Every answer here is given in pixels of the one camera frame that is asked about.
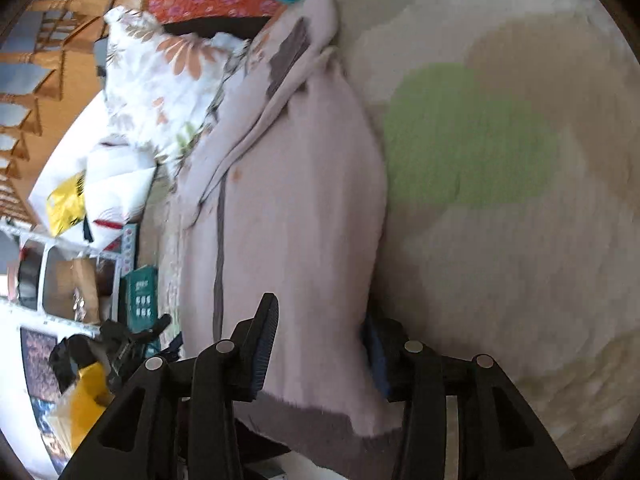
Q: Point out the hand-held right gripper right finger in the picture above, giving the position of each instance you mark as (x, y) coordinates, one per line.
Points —
(378, 360)

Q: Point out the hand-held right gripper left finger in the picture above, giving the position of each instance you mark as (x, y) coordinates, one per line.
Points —
(260, 355)

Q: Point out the pale pink garment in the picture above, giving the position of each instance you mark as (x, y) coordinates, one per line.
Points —
(295, 210)

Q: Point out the green box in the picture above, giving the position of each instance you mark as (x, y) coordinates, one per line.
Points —
(141, 295)

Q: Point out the black plastic bag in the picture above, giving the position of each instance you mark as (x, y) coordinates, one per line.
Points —
(70, 360)

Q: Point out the cardboard box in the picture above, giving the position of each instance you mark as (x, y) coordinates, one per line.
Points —
(70, 285)

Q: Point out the white metal shelf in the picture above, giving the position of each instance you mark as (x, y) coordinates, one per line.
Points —
(60, 280)

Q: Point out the yellow plastic bag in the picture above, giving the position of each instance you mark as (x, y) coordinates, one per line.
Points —
(65, 205)

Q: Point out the white plastic bags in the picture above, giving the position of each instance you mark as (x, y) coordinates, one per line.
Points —
(120, 185)

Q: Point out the cream fleece blanket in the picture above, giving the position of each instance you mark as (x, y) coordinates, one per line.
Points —
(500, 210)

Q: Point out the white floral pillow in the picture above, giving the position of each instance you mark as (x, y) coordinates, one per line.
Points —
(160, 90)

